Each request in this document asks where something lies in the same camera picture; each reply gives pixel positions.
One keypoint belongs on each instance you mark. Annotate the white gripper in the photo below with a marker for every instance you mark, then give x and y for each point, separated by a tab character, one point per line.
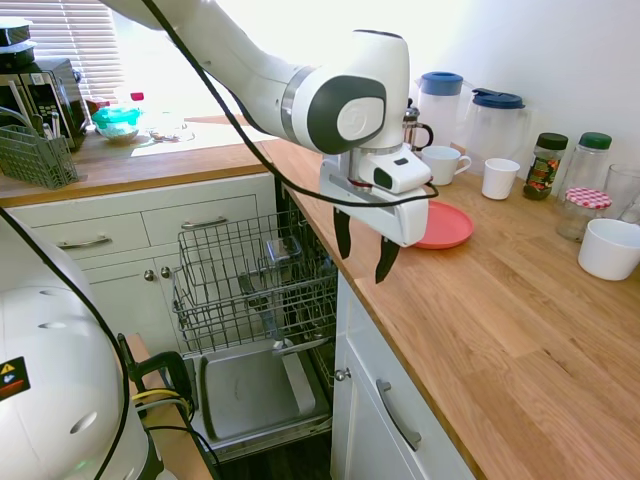
407	220

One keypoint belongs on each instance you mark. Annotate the pink round plate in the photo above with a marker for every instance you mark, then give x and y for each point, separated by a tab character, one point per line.
450	225

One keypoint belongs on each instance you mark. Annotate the open steel dishwasher door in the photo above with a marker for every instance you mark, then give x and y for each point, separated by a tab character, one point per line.
245	390

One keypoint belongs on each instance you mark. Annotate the clear glass food container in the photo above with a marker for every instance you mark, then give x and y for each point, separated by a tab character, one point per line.
283	251

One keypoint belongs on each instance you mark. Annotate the silver cabinet knob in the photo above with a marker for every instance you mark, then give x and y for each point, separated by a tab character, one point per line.
149	275
342	374
165	273

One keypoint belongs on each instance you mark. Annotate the glass french press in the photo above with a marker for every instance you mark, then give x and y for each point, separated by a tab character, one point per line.
416	131

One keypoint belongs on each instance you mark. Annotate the white ribbed cup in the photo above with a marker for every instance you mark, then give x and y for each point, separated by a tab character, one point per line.
499	180

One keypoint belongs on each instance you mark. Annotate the round blue lid pitcher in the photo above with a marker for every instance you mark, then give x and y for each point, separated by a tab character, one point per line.
440	107

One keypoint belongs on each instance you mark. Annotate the spouted blue lid pitcher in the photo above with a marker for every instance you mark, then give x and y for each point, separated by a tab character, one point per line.
495	135

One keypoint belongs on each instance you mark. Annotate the black lid spice jar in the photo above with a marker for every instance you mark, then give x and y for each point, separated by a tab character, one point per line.
542	170

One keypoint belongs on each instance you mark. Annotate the red checkered lid jar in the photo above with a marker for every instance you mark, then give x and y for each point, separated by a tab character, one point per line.
580	215

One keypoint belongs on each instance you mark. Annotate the black table clamp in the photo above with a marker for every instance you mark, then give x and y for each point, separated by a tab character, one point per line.
175	370

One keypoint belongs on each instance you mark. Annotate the clear glass dish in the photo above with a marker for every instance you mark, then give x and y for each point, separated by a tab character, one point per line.
167	134

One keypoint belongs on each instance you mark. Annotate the green lid clear jar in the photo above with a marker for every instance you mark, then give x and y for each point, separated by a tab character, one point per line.
590	165

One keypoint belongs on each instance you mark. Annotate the white ceramic bowl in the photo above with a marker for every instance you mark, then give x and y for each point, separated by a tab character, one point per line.
607	250

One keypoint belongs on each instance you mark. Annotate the clear drinking glass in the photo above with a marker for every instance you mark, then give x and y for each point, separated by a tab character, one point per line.
622	190

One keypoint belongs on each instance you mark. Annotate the red cap bottle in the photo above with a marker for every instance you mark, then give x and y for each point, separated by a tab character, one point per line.
137	98

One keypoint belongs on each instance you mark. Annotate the teal lid food container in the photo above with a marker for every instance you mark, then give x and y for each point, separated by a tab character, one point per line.
117	122

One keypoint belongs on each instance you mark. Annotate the wooden robot stand top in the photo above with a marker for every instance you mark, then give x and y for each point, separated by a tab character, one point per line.
172	450

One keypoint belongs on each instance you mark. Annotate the grey plastic cutlery basket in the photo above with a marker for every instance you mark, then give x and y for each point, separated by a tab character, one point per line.
35	160

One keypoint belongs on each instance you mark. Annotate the black steel coffee machine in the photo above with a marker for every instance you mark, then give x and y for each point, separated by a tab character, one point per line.
55	95

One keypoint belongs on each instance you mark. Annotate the white window blinds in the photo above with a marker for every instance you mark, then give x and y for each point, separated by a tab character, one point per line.
75	30

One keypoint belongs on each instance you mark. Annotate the stacked black white containers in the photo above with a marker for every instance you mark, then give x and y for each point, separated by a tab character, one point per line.
14	37

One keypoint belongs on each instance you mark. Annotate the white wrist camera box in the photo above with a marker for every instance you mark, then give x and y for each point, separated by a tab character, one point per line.
400	172

